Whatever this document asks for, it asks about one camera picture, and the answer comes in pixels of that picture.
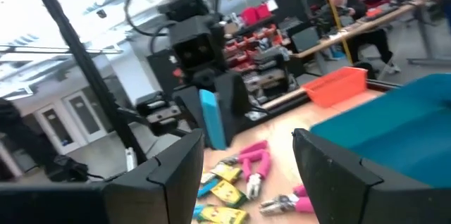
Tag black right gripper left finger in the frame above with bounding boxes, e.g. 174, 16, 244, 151
0, 129, 204, 224

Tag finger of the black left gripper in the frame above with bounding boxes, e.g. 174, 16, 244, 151
174, 86, 209, 140
215, 71, 252, 146

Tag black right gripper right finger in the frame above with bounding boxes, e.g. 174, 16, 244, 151
292, 128, 451, 224

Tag pink-handled pliers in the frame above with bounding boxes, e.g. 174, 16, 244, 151
241, 149, 272, 200
220, 140, 269, 166
259, 184, 315, 217

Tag yellow green Crayola crayon box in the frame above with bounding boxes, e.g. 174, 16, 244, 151
210, 180, 248, 209
210, 163, 242, 185

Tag grey parts bin rack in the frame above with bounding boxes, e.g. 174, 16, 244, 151
242, 46, 297, 104

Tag orange small parts bin rack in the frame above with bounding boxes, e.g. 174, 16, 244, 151
223, 23, 293, 73

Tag blue plastic tray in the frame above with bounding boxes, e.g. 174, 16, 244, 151
309, 73, 451, 189

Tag grey laptop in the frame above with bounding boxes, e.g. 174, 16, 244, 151
290, 26, 321, 54

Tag orange mesh plastic basket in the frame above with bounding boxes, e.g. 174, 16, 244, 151
302, 66, 369, 108

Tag white glazed double door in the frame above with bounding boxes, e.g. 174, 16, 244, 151
35, 88, 109, 155

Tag long wooden work desk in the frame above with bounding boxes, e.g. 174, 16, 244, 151
292, 0, 451, 66

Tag person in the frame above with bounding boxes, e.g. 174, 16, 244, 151
316, 0, 402, 74

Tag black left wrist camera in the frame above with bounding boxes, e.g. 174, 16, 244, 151
171, 23, 226, 73

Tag silver frame bracket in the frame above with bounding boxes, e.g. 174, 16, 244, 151
125, 147, 137, 172

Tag hanging yellow cable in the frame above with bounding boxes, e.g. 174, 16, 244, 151
318, 0, 354, 66

